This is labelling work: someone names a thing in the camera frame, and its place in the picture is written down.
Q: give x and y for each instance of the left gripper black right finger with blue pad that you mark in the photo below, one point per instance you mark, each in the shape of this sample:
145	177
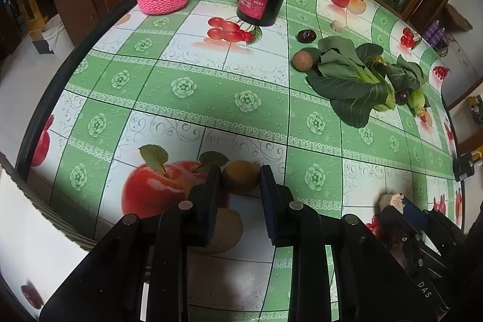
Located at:
371	284

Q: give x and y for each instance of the white bucket on floor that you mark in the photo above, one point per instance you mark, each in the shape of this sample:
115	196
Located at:
53	39

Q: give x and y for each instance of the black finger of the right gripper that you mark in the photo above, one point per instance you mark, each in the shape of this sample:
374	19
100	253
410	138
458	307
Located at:
398	236

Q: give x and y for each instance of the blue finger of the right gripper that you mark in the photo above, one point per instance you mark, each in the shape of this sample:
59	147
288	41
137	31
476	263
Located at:
414	216

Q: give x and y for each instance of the small pale piece on table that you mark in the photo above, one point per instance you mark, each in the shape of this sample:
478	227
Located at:
337	26

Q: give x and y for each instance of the green fruit tablecloth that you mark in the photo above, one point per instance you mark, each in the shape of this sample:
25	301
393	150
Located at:
201	80

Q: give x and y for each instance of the black cup red label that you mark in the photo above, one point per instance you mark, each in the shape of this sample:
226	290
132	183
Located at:
262	13

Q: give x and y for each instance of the dark red fruit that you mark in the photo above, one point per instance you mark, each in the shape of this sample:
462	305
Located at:
32	296

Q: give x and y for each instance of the black clamp device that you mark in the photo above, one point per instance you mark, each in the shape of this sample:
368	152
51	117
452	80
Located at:
464	166

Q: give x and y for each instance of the brown kiwi fruit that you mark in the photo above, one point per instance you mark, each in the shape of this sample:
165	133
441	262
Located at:
302	61

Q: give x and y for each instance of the tan round fruit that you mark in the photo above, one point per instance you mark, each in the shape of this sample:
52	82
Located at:
241	176

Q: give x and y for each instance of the white tray striped rim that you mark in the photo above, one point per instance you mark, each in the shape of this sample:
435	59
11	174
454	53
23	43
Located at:
38	247

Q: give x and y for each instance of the purple bottles on shelf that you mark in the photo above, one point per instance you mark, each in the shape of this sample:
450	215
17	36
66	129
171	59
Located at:
434	33

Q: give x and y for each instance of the green leafy bok choy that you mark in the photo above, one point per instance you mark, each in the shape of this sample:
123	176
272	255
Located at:
350	78

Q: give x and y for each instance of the dark purple mangosteen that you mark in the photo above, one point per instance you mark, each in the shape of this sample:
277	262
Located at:
306	36

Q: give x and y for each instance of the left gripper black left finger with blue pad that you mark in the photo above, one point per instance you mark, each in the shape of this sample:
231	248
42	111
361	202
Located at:
138	270

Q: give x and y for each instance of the dark fruit near corn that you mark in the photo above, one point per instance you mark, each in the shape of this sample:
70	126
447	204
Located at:
401	97

